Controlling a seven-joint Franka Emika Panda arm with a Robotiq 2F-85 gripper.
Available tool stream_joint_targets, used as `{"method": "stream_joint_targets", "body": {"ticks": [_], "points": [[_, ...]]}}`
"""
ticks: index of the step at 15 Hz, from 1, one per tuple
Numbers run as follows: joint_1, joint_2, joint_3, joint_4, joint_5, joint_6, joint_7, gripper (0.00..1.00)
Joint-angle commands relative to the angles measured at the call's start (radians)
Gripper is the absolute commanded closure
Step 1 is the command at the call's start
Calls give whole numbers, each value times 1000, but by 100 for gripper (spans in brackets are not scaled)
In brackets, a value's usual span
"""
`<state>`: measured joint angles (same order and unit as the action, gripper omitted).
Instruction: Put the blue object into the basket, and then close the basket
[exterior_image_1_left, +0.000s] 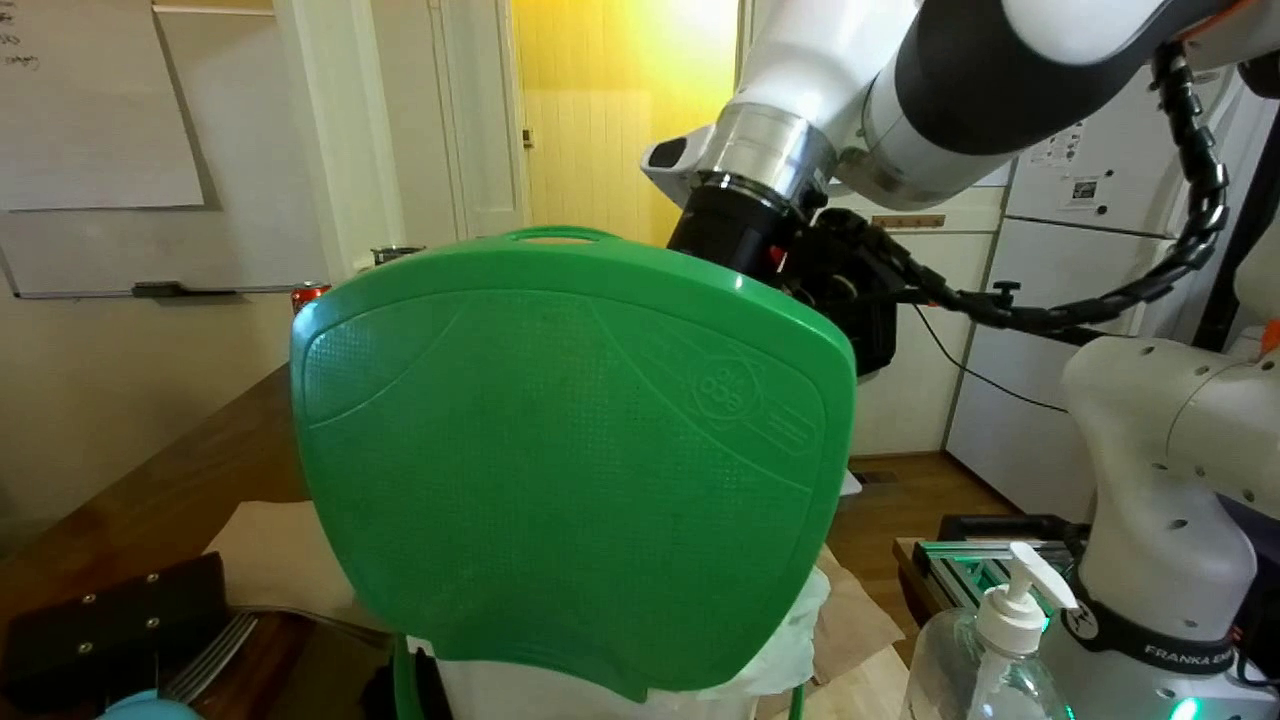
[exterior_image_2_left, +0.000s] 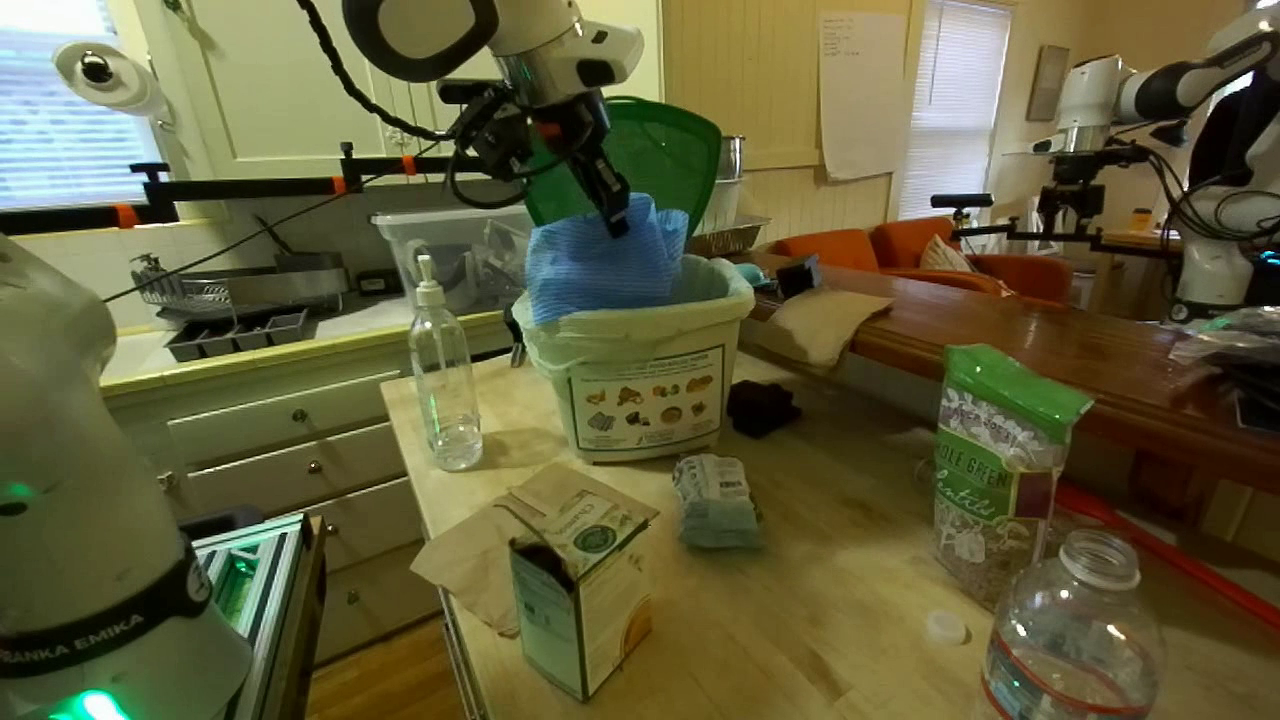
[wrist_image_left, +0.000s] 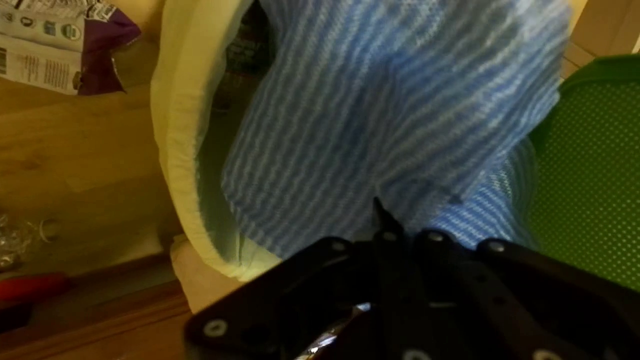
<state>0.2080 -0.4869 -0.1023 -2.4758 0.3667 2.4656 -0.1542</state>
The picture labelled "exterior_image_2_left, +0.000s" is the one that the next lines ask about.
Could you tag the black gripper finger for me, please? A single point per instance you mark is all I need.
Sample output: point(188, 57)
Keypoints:
point(609, 183)
point(593, 185)

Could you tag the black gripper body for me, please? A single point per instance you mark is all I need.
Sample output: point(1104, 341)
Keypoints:
point(553, 122)

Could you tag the green basket lid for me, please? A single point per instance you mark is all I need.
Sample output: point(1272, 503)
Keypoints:
point(667, 155)

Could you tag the blue striped cloth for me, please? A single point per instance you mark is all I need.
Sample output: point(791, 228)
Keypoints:
point(593, 265)

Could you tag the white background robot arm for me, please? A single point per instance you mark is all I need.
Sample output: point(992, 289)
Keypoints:
point(1205, 253)

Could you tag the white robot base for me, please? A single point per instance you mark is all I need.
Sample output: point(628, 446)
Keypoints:
point(81, 535)

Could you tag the white compost basket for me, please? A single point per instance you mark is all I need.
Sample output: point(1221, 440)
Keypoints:
point(655, 414)

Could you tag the steel pot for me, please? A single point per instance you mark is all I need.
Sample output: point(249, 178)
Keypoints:
point(730, 185)

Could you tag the clear plastic container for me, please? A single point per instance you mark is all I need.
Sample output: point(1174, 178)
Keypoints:
point(461, 253)

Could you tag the clear glass bottle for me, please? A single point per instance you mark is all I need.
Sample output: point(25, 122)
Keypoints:
point(444, 380)

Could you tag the beige cloth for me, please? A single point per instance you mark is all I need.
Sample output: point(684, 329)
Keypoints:
point(821, 324)

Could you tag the small black cloth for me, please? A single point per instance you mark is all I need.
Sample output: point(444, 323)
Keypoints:
point(763, 409)

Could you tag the orange sofa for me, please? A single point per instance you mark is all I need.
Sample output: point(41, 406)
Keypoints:
point(906, 244)

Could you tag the black clamp bar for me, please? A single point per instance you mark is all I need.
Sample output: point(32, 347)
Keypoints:
point(253, 185)

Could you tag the blue wipes pack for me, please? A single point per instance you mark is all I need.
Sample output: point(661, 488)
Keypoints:
point(718, 506)

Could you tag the beige sofa pillow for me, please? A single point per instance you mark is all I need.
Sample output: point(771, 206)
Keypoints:
point(945, 258)

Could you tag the metal pan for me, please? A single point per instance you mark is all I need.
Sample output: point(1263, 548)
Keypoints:
point(245, 287)

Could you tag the black compartment tray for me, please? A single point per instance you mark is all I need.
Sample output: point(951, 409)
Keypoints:
point(243, 332)

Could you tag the cream drawer cabinet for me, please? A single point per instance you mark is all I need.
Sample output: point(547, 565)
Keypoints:
point(284, 440)

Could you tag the white green printed carton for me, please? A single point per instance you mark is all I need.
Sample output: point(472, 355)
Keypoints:
point(584, 615)

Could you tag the paper towel roll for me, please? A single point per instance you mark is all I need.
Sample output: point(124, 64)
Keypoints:
point(112, 77)

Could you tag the green printed snack bag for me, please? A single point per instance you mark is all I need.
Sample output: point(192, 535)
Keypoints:
point(1002, 453)

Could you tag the brown wooden table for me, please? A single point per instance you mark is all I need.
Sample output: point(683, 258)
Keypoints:
point(1064, 363)

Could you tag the white bottle cap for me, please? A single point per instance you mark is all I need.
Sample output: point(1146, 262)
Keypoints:
point(945, 625)

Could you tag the large clear plastic bottle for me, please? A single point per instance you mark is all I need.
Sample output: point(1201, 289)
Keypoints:
point(1075, 643)

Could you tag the white wall paper sheet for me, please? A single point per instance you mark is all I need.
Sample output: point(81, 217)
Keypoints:
point(860, 93)

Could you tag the black camera stand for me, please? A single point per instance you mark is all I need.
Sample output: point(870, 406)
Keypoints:
point(960, 201)

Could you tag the framed wall picture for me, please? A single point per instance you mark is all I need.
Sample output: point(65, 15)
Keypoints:
point(1047, 81)

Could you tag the aluminium frame rail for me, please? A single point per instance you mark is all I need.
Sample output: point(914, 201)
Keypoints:
point(261, 584)

